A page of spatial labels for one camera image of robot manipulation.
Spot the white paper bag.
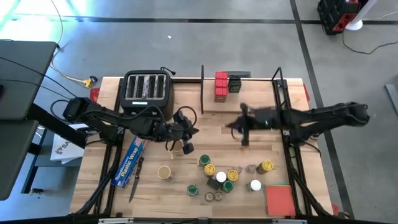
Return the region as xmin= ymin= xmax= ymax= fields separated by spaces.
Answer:
xmin=50 ymin=133 xmax=85 ymax=165

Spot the blue plastic wrap box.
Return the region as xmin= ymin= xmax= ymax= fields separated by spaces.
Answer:
xmin=111 ymin=136 xmax=147 ymax=190

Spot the yellow cable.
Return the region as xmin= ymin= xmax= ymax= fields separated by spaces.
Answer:
xmin=49 ymin=0 xmax=90 ymax=85

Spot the black floor cable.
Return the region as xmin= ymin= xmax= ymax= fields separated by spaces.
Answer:
xmin=341 ymin=29 xmax=398 ymax=55

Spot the dark grey desk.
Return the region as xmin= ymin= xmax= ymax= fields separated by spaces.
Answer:
xmin=0 ymin=39 xmax=58 ymax=121
xmin=0 ymin=119 xmax=40 ymax=200

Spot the white stand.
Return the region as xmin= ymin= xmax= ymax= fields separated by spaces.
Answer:
xmin=345 ymin=0 xmax=379 ymax=31

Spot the black-handled kitchen knife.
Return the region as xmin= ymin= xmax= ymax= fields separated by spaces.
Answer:
xmin=128 ymin=157 xmax=145 ymax=203

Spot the yellow power plug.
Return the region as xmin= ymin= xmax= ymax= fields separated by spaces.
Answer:
xmin=83 ymin=75 xmax=98 ymax=89

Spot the black wire spice rack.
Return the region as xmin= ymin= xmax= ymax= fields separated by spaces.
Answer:
xmin=200 ymin=64 xmax=289 ymax=115

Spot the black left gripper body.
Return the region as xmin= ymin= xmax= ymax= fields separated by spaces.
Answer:
xmin=157 ymin=121 xmax=187 ymax=144

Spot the black four-slot toaster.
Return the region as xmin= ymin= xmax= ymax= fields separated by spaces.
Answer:
xmin=119 ymin=69 xmax=175 ymax=122

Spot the black metal table frame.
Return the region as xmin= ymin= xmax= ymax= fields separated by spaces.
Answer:
xmin=70 ymin=76 xmax=352 ymax=224

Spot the red mat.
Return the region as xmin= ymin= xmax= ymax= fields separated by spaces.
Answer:
xmin=264 ymin=185 xmax=297 ymax=217

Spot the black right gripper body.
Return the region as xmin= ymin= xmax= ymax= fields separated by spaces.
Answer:
xmin=241 ymin=103 xmax=272 ymax=147

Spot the red and black crate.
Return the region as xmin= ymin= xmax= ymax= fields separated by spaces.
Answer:
xmin=317 ymin=0 xmax=361 ymax=35

